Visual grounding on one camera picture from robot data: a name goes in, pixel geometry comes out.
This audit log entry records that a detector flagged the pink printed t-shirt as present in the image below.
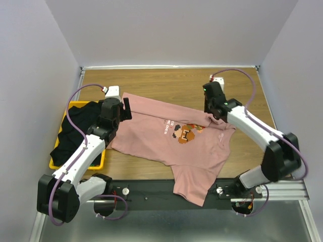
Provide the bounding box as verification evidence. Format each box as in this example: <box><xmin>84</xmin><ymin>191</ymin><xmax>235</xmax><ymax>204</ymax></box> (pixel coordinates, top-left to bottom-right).
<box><xmin>111</xmin><ymin>93</ymin><xmax>236</xmax><ymax>207</ymax></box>

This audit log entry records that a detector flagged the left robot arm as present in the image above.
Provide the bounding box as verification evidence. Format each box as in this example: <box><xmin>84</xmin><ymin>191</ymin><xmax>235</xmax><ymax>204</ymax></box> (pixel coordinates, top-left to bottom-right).
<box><xmin>36</xmin><ymin>97</ymin><xmax>132</xmax><ymax>226</ymax></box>

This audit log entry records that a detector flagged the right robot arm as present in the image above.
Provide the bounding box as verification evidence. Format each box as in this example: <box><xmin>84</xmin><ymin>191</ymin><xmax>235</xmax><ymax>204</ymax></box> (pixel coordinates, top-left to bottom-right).
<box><xmin>203</xmin><ymin>81</ymin><xmax>301</xmax><ymax>197</ymax></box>

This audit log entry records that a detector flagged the yellow plastic bin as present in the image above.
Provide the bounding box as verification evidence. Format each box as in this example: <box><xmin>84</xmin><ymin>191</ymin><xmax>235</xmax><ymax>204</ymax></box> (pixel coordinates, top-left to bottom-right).
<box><xmin>48</xmin><ymin>101</ymin><xmax>106</xmax><ymax>170</ymax></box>

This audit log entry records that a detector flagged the black t-shirt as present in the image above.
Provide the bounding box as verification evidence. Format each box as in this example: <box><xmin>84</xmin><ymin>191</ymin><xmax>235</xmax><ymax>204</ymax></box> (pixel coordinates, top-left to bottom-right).
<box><xmin>49</xmin><ymin>100</ymin><xmax>104</xmax><ymax>167</ymax></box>

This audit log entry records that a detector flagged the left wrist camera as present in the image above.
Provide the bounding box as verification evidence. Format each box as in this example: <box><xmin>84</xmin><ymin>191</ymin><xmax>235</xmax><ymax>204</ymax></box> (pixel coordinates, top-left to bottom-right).
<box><xmin>102</xmin><ymin>86</ymin><xmax>121</xmax><ymax>101</ymax></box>

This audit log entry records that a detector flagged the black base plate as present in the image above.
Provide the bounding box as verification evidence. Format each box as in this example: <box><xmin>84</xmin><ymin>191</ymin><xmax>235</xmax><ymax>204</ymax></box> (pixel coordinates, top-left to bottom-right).
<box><xmin>105</xmin><ymin>178</ymin><xmax>262</xmax><ymax>211</ymax></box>

